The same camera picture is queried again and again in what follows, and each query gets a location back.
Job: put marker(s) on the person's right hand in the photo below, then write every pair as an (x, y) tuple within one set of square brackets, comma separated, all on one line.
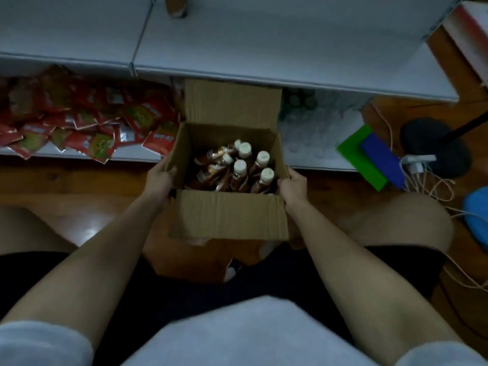
[(294, 192)]

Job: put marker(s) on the person's left hand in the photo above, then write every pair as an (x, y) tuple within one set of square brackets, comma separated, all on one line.
[(158, 184)]

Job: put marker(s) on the person's left thumb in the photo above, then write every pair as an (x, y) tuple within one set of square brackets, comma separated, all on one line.
[(171, 173)]

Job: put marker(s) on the person's right thumb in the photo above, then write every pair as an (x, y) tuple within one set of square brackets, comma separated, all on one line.
[(283, 184)]

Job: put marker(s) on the brown cardboard box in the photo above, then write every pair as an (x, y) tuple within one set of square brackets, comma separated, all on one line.
[(228, 215)]

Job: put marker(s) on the person's left forearm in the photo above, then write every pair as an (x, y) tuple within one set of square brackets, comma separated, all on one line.
[(87, 270)]

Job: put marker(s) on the person's right forearm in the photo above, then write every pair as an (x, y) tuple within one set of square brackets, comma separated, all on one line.
[(354, 282)]

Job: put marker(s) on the white low shelf board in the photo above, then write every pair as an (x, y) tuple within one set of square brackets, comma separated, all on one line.
[(129, 153)]

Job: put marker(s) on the group of brown white-capped bottles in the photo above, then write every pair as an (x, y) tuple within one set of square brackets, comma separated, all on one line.
[(238, 169)]

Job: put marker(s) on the group of clear plastic bottles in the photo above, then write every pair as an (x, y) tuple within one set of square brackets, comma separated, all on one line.
[(328, 125)]

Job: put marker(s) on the green flat board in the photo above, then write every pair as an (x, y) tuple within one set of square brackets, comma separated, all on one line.
[(352, 146)]

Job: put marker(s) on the group of dark green bottles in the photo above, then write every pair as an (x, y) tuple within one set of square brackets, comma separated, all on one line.
[(299, 102)]

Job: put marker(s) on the blue flat board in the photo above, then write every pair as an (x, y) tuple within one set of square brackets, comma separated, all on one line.
[(383, 160)]

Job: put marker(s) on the pile of red snack packets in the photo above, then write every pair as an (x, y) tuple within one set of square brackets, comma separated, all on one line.
[(76, 114)]

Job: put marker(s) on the person's right leg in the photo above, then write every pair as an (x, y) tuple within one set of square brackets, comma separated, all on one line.
[(396, 221)]

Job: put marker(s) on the person's leg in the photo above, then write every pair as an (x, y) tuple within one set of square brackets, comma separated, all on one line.
[(396, 221), (30, 228)]

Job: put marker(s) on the black shorts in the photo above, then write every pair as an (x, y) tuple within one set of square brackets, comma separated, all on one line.
[(183, 293)]

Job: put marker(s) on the white power adapter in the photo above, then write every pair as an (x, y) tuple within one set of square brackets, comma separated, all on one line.
[(415, 163)]

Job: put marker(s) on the person's left leg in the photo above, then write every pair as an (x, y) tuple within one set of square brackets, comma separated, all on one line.
[(30, 228)]

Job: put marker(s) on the white shirt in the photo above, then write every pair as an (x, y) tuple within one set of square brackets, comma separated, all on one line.
[(244, 335)]

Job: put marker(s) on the black stand with round base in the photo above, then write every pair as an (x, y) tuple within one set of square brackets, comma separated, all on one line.
[(434, 146)]

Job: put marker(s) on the brown bottle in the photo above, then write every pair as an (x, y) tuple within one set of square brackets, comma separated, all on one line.
[(176, 5)]

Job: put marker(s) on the blue round stool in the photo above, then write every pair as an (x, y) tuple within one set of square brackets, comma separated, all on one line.
[(477, 215)]

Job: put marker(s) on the red and white box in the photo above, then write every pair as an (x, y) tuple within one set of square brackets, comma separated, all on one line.
[(469, 38)]

